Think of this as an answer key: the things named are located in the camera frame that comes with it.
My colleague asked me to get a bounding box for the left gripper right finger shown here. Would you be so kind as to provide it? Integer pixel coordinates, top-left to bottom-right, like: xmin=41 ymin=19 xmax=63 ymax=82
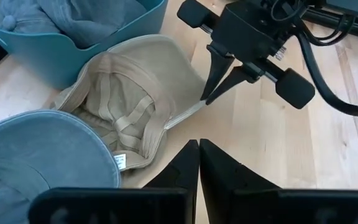
xmin=200 ymin=139 xmax=358 ymax=224

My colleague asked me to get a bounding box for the teal plastic bin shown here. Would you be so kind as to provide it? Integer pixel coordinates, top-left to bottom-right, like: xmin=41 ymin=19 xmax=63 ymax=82
xmin=0 ymin=0 xmax=169 ymax=91

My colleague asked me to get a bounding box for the grey cap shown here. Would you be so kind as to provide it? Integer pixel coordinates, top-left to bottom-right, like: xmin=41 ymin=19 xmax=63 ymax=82
xmin=0 ymin=0 xmax=62 ymax=35
xmin=35 ymin=0 xmax=148 ymax=50
xmin=0 ymin=109 xmax=121 ymax=224

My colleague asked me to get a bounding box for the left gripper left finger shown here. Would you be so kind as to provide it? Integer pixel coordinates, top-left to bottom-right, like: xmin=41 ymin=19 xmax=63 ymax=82
xmin=29 ymin=139 xmax=200 ymax=224

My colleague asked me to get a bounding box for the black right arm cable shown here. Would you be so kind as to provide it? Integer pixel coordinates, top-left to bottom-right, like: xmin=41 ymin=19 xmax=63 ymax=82
xmin=270 ymin=0 xmax=358 ymax=118

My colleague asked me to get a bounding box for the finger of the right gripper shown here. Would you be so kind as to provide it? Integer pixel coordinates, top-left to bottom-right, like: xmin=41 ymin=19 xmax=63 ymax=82
xmin=200 ymin=45 xmax=236 ymax=101
xmin=204 ymin=63 xmax=263 ymax=106

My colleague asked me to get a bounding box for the beige cap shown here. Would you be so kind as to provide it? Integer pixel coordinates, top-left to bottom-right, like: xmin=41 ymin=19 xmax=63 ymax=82
xmin=53 ymin=34 xmax=207 ymax=172

